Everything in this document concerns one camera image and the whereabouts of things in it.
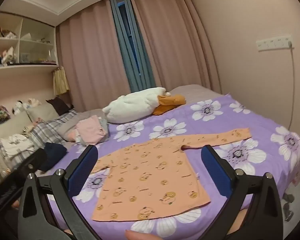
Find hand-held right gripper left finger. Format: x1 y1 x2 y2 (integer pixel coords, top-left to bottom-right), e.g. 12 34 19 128
17 144 103 240

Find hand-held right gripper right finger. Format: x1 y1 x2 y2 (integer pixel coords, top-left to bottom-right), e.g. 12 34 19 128
201 145 283 240

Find orange printed shirt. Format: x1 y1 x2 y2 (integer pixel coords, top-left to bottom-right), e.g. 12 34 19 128
90 127 252 222

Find white patterned clothes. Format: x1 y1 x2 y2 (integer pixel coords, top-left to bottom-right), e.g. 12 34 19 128
0 133 37 160

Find navy garment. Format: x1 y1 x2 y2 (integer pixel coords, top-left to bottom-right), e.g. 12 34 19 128
39 142 67 173

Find pink folded garment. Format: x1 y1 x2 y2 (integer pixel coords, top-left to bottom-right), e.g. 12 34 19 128
75 115 108 145

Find beige pillow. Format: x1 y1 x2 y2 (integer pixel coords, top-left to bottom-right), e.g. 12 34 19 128
26 102 60 123
0 111 34 155

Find purple floral bed sheet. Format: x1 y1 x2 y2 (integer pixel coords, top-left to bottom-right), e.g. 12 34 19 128
44 94 300 240

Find plaid blanket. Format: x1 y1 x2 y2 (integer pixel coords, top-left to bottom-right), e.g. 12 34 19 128
27 109 78 150

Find grey folded garment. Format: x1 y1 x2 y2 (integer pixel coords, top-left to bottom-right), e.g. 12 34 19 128
97 117 109 136

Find dark brown pillow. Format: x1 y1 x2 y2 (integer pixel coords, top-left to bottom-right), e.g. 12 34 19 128
45 97 74 117

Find black and white plush toy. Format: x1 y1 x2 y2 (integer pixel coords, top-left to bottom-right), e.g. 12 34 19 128
12 99 42 115

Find orange plush cloth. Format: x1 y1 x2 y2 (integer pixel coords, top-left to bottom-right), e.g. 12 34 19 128
152 94 186 116

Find white duck plush toy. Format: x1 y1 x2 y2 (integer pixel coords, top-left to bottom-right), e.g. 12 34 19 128
102 87 172 124

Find grey metal object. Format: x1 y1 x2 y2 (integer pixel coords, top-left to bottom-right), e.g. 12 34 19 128
282 192 295 222

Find yellow hanging cloth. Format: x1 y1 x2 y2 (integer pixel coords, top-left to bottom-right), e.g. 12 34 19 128
52 66 70 96

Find pink curtain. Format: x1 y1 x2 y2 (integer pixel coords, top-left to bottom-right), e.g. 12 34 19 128
55 0 130 112
129 0 222 94

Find blue curtain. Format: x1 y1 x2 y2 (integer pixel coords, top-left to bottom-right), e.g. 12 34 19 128
109 0 157 93

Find window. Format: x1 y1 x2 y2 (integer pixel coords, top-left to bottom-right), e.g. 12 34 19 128
115 0 143 77

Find white power strip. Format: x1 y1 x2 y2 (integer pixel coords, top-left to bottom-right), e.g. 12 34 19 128
256 35 295 52

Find pink and white shelf items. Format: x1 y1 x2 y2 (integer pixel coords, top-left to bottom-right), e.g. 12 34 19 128
0 26 18 40

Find white wall shelf unit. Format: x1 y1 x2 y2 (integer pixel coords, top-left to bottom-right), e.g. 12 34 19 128
0 11 59 72

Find white power cable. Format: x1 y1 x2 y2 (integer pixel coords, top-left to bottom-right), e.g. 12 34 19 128
288 47 297 130

